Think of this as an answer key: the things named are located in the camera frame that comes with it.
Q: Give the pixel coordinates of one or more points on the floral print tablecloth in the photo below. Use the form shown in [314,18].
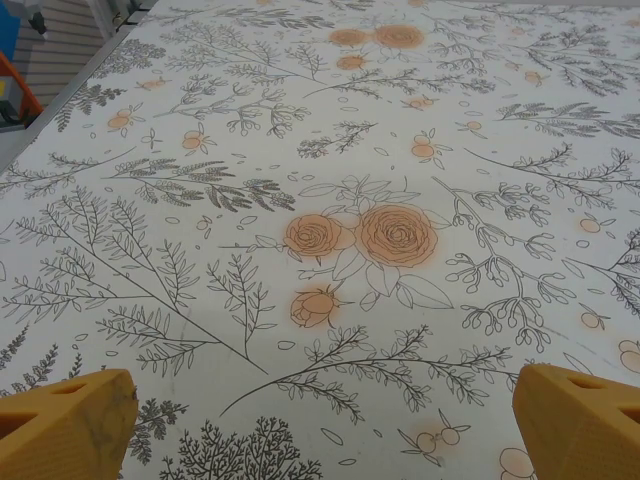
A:
[320,200]

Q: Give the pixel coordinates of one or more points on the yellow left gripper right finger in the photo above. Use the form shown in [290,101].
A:
[585,430]

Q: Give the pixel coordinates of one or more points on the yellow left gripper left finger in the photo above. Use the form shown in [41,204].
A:
[60,430]

